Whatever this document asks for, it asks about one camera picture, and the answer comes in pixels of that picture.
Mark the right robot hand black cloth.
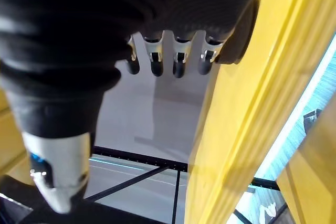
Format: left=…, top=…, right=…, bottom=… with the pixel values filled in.
left=0, top=0, right=267, bottom=214

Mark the yellow shelf board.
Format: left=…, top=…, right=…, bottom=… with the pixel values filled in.
left=0, top=87, right=36, bottom=184

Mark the wide yellow shelf beam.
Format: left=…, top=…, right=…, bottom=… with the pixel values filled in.
left=183, top=0, right=336, bottom=224

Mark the black perforated shelf frame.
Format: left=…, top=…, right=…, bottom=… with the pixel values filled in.
left=83, top=145, right=288, bottom=224

